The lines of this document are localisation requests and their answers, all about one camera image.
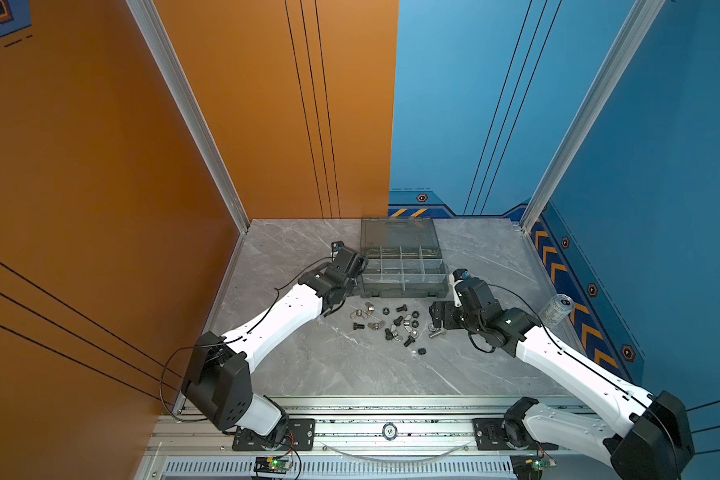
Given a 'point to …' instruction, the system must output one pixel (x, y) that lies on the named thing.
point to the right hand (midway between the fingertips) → (440, 309)
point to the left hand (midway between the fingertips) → (356, 277)
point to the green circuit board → (272, 464)
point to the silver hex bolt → (433, 329)
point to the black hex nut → (386, 311)
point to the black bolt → (358, 326)
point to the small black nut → (422, 351)
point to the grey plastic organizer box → (404, 258)
